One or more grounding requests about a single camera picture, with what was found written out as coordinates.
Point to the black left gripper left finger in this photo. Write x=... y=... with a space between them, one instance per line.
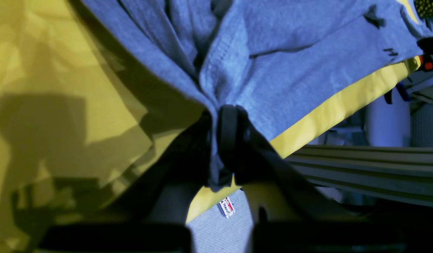
x=150 y=216

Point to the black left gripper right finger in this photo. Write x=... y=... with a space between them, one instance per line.
x=292 y=216

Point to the grey t-shirt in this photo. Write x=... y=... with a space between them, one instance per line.
x=278 y=59

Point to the white red floor label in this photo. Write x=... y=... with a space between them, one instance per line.
x=226 y=207

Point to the yellow table cloth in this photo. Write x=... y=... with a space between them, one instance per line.
x=76 y=112

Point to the grey office chair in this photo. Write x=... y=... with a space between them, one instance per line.
x=388 y=125

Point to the aluminium frame rail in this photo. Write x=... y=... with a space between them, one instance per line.
x=402 y=174

